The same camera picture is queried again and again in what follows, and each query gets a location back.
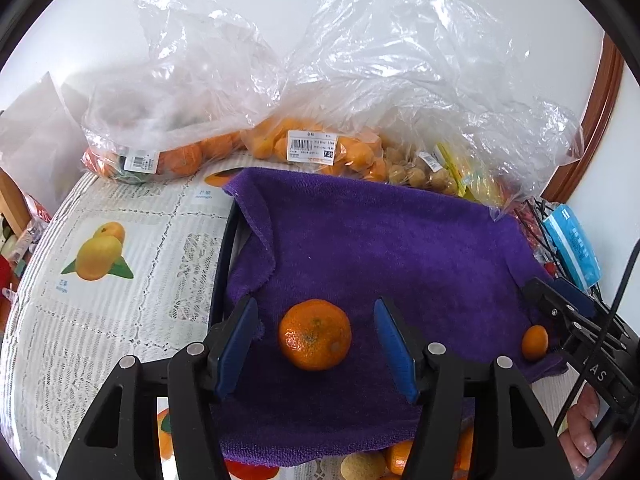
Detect fruit print lace tablecloth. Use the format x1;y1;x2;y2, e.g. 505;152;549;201
0;160;581;480

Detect yellow snack packets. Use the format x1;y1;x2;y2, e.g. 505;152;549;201
435;142;506;206

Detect small kumquat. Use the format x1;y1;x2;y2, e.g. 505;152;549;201
521;325;550;362

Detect person's right hand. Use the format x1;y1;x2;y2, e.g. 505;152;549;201
557;387;608;478

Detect plastic bag of mandarins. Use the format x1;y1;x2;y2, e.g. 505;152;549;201
82;0;286;183

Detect wooden furniture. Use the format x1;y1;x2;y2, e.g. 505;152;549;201
0;167;31;236

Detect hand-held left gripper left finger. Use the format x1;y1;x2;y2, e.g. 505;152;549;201
56;296;266;480

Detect large clear plastic bag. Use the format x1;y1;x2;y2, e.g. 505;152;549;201
285;0;586;221

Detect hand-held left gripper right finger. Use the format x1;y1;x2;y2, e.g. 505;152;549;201
372;297;576;480

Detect plastic bag of longans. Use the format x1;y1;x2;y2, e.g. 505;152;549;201
387;145;461;196

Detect brown wooden door frame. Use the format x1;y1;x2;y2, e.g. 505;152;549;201
540;32;626;206

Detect blue tissue packet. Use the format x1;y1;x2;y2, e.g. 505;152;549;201
542;204;601;291

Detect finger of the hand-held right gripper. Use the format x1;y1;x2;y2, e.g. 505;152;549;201
522;277;576;333
552;279;601;321

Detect plastic bag of kumquats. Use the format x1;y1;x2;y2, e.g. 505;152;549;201
240;115;388;183

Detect black wire basket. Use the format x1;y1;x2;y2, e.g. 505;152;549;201
515;200;616;311

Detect pile of small clutter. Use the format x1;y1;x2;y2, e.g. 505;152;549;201
0;220;46;283

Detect black tray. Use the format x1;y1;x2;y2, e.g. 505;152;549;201
207;200;251;341

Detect red packet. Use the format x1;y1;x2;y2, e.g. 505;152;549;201
27;195;53;226

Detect white paper bag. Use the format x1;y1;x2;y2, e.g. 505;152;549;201
0;72;91;201

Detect purple towel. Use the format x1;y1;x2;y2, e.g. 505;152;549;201
210;167;568;468

